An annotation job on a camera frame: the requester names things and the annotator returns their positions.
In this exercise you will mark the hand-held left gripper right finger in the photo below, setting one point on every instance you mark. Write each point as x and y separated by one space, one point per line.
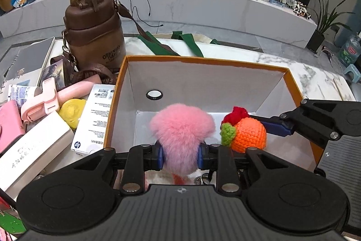
200 156

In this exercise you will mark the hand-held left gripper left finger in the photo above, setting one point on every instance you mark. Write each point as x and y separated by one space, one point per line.
161 157

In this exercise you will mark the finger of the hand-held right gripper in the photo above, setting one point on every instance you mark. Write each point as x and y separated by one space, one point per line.
277 128

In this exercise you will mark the pink fluffy peach plush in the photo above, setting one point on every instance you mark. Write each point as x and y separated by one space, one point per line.
182 133

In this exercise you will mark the orange crochet tangerine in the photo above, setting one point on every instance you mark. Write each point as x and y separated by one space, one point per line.
249 136

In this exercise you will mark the orange cardboard box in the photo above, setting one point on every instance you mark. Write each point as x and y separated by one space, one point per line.
197 83

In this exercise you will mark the white marble desktop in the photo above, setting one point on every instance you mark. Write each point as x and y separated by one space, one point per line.
316 80

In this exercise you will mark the white labelled carton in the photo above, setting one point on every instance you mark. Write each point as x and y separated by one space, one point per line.
94 122

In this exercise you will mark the dark hair dryer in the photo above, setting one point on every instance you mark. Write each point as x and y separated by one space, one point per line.
327 51

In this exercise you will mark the blue plastic stool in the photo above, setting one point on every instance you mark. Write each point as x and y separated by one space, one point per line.
352 70

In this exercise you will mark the long-leaf plant black pot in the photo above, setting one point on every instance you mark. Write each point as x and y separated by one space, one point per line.
316 42

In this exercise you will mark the yellow round object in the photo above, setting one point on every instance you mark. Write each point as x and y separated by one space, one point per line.
72 112

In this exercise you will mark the large water jug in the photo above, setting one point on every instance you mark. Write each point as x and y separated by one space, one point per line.
351 50

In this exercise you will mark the pink handheld fan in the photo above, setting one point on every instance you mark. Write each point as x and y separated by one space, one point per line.
73 91

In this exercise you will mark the black white checkered toy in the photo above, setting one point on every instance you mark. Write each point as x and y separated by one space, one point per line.
301 11

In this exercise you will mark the blue flat box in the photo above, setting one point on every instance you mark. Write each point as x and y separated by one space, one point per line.
277 2

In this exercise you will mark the white book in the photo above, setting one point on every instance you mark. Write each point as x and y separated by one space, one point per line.
33 150

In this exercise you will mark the photo card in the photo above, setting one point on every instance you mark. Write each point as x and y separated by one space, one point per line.
53 75

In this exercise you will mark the brown water bottle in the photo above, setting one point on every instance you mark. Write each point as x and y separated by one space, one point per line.
94 35

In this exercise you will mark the white marble television console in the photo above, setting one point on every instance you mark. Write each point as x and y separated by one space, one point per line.
197 3

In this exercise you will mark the white printed packet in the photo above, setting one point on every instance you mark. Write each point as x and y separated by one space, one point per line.
24 94

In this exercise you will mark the green plastic sheet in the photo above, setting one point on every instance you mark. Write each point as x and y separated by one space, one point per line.
11 224

